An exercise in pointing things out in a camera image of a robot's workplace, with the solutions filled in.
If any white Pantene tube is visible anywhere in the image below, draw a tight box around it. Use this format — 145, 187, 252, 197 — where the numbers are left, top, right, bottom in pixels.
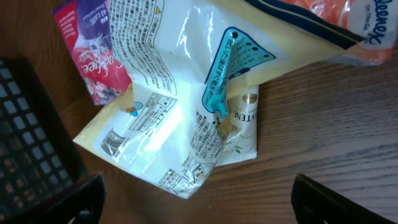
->
216, 86, 259, 167

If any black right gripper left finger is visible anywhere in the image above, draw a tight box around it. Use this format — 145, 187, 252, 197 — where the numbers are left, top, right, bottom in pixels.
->
2, 173, 106, 224

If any orange tissue pack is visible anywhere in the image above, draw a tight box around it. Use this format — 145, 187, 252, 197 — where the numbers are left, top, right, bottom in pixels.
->
284, 0, 397, 66

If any dark grey plastic basket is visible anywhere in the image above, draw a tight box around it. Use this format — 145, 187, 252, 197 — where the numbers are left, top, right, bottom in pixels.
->
1, 57, 86, 222

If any yellow white snack bag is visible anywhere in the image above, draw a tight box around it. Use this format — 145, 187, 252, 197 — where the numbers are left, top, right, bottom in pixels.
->
74, 0, 364, 198

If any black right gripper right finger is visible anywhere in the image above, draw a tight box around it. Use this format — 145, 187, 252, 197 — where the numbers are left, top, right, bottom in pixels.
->
291, 174, 395, 224

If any red purple pad pack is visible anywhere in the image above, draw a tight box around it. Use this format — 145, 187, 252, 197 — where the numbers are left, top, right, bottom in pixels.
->
53, 0, 131, 105

